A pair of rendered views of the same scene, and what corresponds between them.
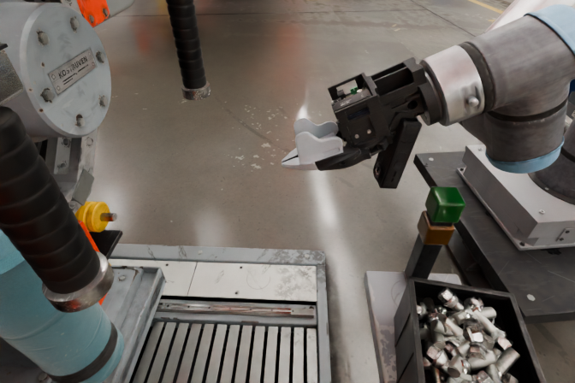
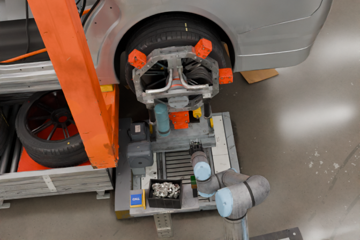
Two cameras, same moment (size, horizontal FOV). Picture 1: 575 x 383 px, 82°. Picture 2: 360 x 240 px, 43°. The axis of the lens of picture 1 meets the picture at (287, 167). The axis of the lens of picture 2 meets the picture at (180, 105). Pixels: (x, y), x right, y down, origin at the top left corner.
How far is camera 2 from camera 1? 2.60 m
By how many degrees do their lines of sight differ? 61
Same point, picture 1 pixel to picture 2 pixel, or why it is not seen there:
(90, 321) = (162, 126)
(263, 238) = not seen: hidden behind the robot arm
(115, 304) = (195, 133)
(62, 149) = (200, 98)
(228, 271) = (226, 166)
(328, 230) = (268, 209)
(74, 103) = (175, 104)
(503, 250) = not seen: outside the picture
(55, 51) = (175, 99)
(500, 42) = (196, 158)
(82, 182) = (194, 107)
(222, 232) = (253, 160)
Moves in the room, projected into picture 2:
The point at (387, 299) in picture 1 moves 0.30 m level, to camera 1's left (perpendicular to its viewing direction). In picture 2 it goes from (187, 188) to (182, 149)
